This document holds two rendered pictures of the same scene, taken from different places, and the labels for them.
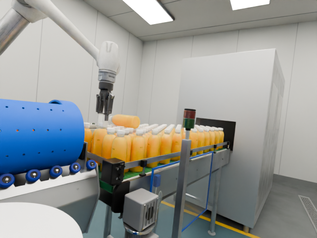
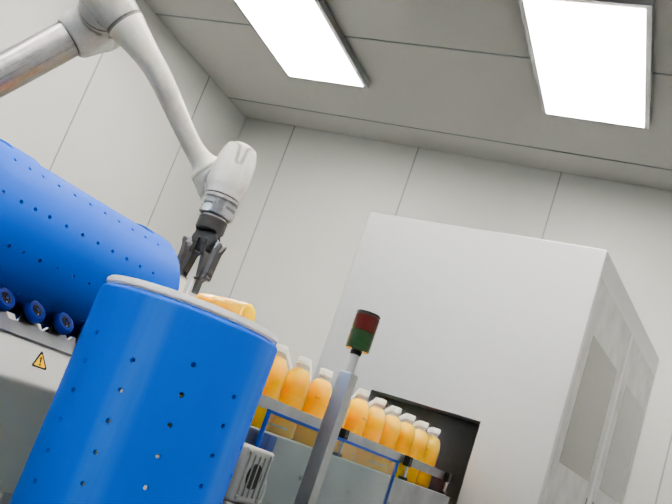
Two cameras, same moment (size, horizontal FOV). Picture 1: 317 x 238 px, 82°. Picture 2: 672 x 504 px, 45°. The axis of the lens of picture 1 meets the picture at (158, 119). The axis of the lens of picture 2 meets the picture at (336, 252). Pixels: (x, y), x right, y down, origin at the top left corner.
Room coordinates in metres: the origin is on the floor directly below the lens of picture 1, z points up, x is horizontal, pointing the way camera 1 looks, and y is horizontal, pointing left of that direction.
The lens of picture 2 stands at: (-1.08, 0.14, 0.90)
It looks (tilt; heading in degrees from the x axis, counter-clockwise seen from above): 13 degrees up; 355
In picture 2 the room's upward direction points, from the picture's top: 20 degrees clockwise
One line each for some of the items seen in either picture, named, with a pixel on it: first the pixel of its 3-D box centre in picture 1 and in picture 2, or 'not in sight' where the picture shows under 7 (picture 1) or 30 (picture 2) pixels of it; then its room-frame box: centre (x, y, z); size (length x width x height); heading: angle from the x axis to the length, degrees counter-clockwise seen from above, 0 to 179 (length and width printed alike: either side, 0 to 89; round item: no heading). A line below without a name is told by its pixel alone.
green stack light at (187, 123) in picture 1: (188, 123); (359, 341); (0.95, -0.16, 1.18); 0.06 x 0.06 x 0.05
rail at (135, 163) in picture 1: (198, 149); (362, 442); (1.44, -0.34, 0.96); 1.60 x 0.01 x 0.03; 143
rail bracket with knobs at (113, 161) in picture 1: (112, 171); not in sight; (0.78, 0.17, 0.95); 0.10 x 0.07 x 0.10; 53
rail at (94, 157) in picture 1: (93, 157); not in sight; (0.93, 0.31, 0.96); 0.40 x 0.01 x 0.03; 53
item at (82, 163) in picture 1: (79, 153); not in sight; (0.87, 0.36, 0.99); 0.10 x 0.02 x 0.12; 53
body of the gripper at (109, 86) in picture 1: (105, 91); (207, 234); (0.97, 0.29, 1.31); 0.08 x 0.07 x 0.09; 51
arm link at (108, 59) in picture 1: (109, 57); (232, 172); (0.99, 0.30, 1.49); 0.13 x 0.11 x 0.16; 9
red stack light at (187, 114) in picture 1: (189, 114); (365, 324); (0.95, -0.16, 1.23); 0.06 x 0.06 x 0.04
